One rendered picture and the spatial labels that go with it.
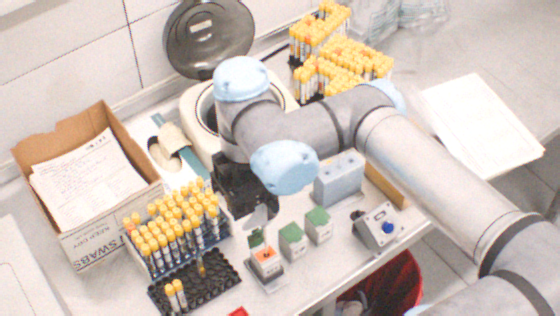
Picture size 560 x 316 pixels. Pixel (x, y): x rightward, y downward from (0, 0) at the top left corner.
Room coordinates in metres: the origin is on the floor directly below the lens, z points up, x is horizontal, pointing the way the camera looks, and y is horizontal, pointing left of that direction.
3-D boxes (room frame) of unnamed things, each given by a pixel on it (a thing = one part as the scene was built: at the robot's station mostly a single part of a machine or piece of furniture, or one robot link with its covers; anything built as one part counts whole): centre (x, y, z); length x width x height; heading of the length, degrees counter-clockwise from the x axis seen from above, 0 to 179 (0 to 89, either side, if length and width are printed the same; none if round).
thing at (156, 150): (0.92, 0.24, 0.92); 0.24 x 0.12 x 0.10; 35
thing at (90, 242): (0.83, 0.41, 0.95); 0.29 x 0.25 x 0.15; 35
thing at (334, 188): (0.84, -0.12, 0.92); 0.10 x 0.07 x 0.10; 120
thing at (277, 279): (0.65, 0.03, 0.89); 0.09 x 0.05 x 0.04; 32
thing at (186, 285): (0.62, 0.18, 0.93); 0.17 x 0.09 x 0.11; 125
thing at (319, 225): (0.74, -0.07, 0.91); 0.05 x 0.04 x 0.07; 35
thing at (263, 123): (0.55, -0.01, 1.38); 0.11 x 0.11 x 0.08; 26
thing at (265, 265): (0.65, 0.03, 0.92); 0.05 x 0.04 x 0.06; 32
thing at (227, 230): (0.73, 0.21, 0.91); 0.20 x 0.10 x 0.07; 125
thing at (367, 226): (0.75, -0.19, 0.92); 0.13 x 0.07 x 0.08; 35
